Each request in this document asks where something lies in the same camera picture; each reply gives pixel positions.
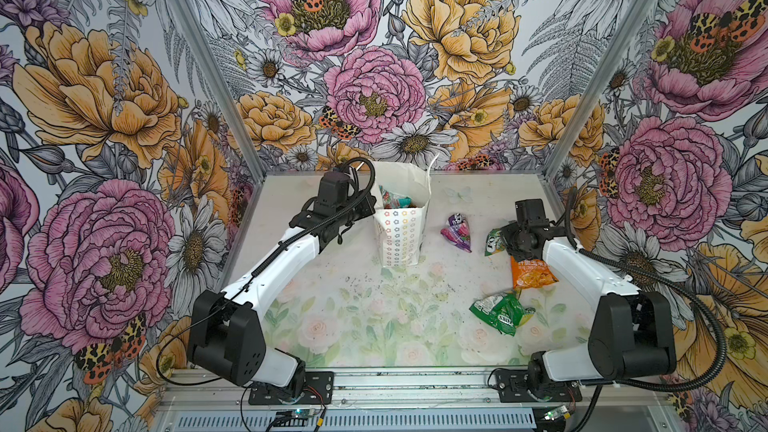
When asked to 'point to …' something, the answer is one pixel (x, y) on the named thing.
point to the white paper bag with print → (400, 225)
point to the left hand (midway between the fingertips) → (376, 207)
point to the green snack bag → (503, 311)
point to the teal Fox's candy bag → (393, 201)
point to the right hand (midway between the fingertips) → (501, 243)
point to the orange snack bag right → (529, 274)
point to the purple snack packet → (458, 231)
